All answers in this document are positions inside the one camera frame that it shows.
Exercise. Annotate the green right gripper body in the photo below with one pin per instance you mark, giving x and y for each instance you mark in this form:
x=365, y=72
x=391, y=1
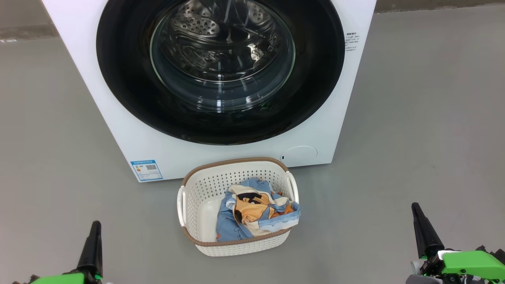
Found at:
x=469, y=264

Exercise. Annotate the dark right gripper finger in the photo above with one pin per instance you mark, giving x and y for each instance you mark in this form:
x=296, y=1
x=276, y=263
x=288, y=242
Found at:
x=428, y=236

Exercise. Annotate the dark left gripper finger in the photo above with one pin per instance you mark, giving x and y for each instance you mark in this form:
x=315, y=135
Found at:
x=92, y=252

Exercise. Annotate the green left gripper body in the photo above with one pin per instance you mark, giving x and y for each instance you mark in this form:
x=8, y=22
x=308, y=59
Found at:
x=63, y=279

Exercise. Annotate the blue garment large cartoon face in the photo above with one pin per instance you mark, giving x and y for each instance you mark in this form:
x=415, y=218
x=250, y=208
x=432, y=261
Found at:
x=252, y=209

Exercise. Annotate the black round washer door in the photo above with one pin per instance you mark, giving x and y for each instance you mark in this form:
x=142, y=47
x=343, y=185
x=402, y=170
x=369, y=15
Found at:
x=118, y=79

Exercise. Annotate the white front-load washing machine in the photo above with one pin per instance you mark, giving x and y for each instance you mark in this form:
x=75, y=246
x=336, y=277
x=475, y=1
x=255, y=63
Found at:
x=118, y=130

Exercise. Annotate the perforated steel washer drum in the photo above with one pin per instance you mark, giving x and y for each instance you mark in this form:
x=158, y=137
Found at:
x=197, y=27

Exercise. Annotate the blue energy label sticker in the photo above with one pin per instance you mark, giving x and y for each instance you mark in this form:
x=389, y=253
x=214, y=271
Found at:
x=146, y=170

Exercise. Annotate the white perforated laundry basket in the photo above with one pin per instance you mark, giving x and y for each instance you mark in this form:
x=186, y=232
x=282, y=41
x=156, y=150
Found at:
x=205, y=189

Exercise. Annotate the round white filter cover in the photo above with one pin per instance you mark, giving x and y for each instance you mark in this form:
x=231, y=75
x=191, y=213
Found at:
x=300, y=156

